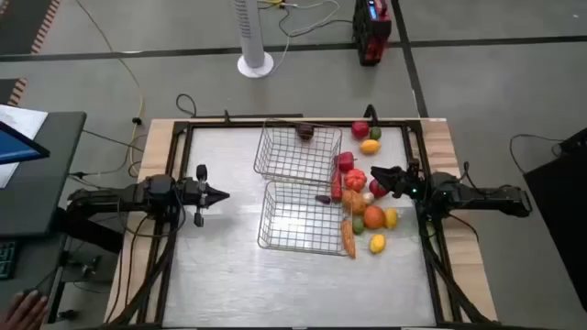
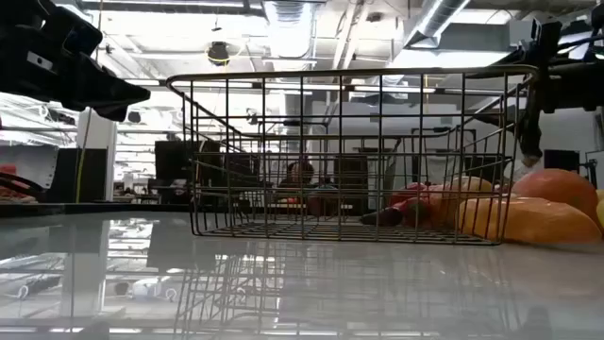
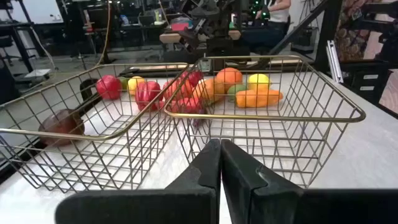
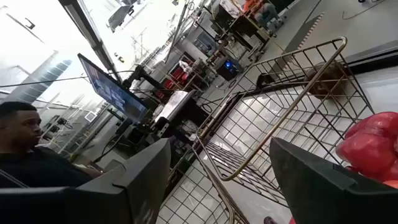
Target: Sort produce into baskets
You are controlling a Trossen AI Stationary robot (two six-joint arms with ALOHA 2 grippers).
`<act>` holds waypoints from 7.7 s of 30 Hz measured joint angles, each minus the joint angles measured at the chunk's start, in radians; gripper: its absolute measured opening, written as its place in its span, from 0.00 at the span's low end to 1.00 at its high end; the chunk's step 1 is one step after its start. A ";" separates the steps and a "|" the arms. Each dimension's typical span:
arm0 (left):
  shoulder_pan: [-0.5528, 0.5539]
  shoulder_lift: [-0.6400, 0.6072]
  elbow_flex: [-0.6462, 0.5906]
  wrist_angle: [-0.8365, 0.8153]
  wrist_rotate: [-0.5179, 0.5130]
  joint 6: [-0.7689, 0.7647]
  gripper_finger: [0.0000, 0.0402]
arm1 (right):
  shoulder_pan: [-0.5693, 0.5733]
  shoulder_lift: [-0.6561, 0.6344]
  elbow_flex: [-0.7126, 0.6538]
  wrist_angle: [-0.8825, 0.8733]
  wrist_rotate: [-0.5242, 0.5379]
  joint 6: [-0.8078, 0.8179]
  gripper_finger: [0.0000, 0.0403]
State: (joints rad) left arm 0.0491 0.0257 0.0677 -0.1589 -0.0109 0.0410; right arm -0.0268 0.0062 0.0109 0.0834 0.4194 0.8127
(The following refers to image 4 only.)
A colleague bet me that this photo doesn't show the red storage bins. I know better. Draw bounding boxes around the red storage bins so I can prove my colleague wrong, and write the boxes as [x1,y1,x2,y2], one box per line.
[163,66,191,91]

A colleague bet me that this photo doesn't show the dark wire basket brass rim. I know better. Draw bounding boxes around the dark wire basket brass rim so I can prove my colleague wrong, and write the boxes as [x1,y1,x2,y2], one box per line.
[155,146,249,224]
[194,36,376,207]

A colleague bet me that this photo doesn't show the red bell pepper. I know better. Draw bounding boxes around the red bell pepper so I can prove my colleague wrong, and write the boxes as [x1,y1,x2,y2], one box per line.
[335,111,398,189]

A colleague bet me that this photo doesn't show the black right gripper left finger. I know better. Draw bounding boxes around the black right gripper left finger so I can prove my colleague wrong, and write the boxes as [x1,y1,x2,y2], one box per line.
[0,138,172,224]

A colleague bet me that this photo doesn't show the black computer blue light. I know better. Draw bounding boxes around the black computer blue light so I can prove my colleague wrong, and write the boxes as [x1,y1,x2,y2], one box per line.
[215,55,244,82]

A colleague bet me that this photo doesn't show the person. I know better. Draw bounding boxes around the person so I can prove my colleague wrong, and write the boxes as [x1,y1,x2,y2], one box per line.
[243,0,281,25]
[0,101,104,189]

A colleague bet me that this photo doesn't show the brown potato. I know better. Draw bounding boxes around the brown potato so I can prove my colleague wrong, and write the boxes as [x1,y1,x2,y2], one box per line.
[303,62,346,100]

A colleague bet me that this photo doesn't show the black computer monitor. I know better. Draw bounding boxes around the black computer monitor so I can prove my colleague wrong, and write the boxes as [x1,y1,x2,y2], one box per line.
[77,53,150,124]

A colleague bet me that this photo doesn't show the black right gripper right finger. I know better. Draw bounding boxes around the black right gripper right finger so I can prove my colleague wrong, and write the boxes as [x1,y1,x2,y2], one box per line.
[269,138,398,224]

